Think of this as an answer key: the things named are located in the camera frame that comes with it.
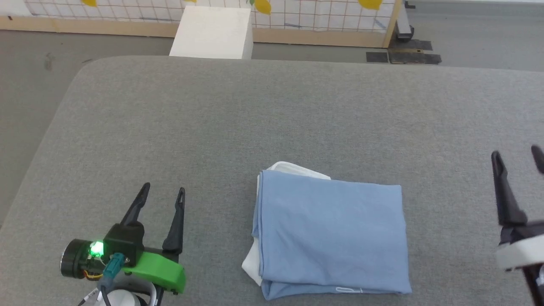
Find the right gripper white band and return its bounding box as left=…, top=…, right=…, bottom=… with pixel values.
left=491, top=145, right=544, bottom=272

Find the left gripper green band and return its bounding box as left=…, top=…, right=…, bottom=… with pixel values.
left=61, top=183, right=186, bottom=294

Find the light blue polo shirt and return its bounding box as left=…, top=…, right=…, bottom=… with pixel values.
left=241, top=161, right=413, bottom=301

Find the large black floor mat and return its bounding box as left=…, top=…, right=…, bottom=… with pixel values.
left=389, top=39, right=442, bottom=65

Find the white block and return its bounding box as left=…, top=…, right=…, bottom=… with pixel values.
left=169, top=5, right=253, bottom=60

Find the grey metal bar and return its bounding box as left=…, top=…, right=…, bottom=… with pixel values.
left=395, top=1, right=416, bottom=41

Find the wooden framed grid panel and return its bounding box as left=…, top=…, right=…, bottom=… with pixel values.
left=0, top=0, right=403, bottom=48

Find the black cable with teal plug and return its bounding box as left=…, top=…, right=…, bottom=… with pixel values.
left=100, top=253, right=130, bottom=306

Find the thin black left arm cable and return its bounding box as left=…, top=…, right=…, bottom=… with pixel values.
left=79, top=287, right=100, bottom=306

